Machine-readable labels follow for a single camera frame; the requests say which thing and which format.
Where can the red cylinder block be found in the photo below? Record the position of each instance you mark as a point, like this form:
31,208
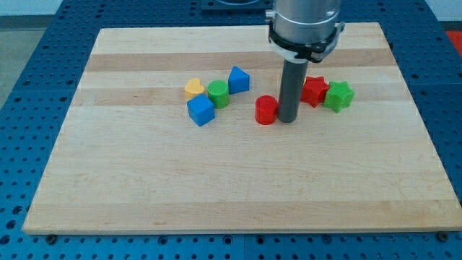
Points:
266,110

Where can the blue cube block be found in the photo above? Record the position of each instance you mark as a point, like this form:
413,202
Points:
201,109

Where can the green cylinder block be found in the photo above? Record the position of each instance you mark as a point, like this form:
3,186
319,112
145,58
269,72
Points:
218,93

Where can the blue triangle block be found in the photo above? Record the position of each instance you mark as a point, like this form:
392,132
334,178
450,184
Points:
238,81

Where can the yellow heart block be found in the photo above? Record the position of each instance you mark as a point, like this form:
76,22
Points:
193,88

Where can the wooden board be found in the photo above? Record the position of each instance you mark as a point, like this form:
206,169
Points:
129,159

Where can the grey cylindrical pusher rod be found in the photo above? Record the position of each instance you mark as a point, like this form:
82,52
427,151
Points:
293,76

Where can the red star block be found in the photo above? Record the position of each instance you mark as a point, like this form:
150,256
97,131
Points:
314,91

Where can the green star block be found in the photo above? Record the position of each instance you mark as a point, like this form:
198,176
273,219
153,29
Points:
339,96

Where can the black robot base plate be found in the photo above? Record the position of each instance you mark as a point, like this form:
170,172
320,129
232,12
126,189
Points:
235,4

